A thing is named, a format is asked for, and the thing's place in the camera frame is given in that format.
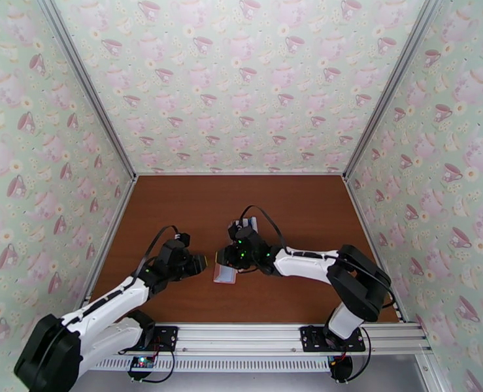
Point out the pink card holder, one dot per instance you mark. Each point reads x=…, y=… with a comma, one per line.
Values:
x=225, y=276

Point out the blue credit card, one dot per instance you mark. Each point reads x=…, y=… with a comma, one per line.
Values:
x=253, y=222

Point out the clear acrylic card stand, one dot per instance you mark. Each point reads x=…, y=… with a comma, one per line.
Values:
x=234, y=220

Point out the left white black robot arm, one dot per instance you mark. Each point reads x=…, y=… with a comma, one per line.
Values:
x=102, y=309

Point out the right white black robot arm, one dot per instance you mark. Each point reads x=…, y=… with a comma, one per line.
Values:
x=306, y=262

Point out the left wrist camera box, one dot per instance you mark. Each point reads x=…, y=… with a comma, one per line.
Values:
x=182, y=241

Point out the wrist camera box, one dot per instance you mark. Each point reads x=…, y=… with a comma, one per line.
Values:
x=182, y=241
x=241, y=231

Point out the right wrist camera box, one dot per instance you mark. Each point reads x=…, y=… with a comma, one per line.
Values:
x=241, y=231

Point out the aluminium table side rail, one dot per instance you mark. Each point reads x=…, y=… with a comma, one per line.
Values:
x=114, y=231
x=361, y=215

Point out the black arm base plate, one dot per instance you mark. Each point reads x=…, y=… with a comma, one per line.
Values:
x=167, y=337
x=310, y=339

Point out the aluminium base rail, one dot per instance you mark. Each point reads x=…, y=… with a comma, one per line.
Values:
x=241, y=337

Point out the aluminium table end rail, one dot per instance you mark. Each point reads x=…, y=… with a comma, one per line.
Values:
x=241, y=174

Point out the green circuit board on mount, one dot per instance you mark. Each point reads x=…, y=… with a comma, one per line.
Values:
x=141, y=363

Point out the black round controller mount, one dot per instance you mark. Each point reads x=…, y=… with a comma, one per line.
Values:
x=341, y=368

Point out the aluminium frame post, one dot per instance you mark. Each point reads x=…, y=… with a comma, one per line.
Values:
x=392, y=82
x=86, y=82

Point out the aluminium frame leg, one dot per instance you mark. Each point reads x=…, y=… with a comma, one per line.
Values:
x=433, y=374

